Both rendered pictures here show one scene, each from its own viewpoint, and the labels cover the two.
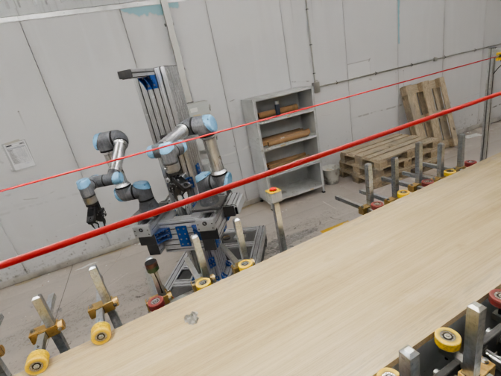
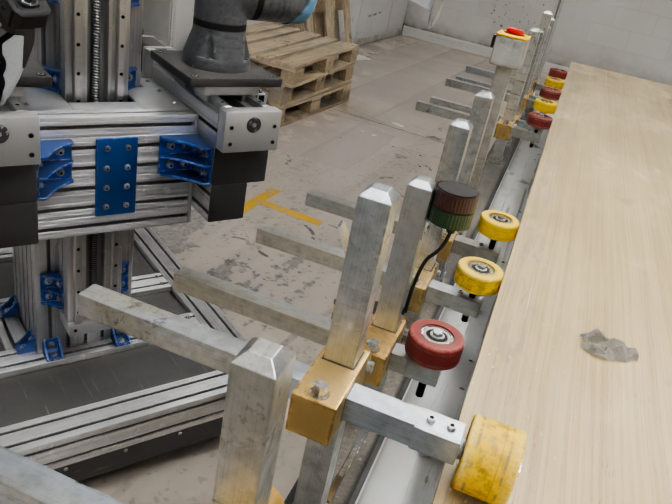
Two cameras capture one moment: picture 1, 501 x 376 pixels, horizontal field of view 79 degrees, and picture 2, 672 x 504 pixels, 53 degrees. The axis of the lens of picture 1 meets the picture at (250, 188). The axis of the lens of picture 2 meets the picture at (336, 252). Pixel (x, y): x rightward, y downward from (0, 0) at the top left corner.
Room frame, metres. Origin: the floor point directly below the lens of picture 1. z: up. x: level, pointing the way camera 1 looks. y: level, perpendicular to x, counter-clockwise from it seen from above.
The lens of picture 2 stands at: (0.93, 1.32, 1.42)
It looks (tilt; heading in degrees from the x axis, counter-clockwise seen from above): 27 degrees down; 307
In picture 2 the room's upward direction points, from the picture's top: 11 degrees clockwise
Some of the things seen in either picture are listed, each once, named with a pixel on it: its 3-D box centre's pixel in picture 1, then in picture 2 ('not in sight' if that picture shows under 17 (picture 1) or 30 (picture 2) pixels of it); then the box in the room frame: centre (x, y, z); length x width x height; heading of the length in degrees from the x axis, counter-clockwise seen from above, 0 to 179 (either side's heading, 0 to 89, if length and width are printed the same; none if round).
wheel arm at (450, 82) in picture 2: (404, 184); (497, 95); (2.20, -1.20, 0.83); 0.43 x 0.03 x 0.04; 22
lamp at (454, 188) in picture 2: (156, 279); (437, 258); (1.33, 0.56, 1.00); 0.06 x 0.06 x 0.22; 22
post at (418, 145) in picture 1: (418, 172); (529, 73); (2.13, -1.28, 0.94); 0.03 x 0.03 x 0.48; 22
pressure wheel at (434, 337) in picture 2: (158, 309); (428, 363); (1.29, 0.59, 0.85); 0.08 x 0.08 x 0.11
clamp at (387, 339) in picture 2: (159, 300); (381, 344); (1.36, 0.60, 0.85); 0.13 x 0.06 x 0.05; 112
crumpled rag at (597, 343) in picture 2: (191, 316); (609, 343); (1.11, 0.38, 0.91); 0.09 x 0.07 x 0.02; 15
